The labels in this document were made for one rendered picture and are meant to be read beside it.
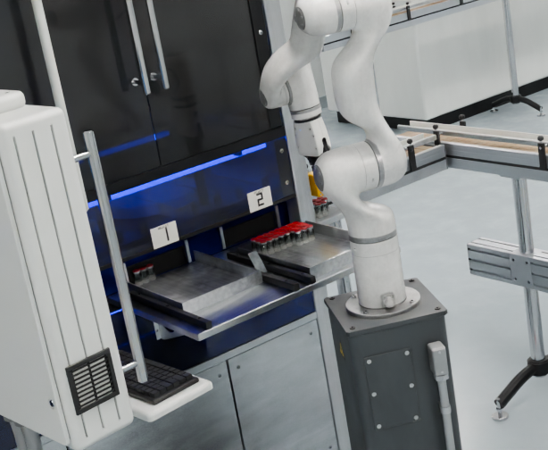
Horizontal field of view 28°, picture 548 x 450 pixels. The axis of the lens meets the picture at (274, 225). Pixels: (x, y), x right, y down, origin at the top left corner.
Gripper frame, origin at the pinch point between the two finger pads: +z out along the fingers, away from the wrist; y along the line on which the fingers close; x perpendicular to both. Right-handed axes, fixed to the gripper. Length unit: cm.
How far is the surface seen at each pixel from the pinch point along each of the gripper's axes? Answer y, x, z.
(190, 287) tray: -21.6, -37.7, 22.4
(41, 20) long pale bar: -19, -57, -59
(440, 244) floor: -173, 180, 115
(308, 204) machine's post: -32.5, 14.7, 18.1
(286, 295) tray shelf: 7.7, -26.1, 25.2
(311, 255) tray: -10.2, -3.6, 25.2
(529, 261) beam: -17, 86, 65
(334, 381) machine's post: -36, 10, 78
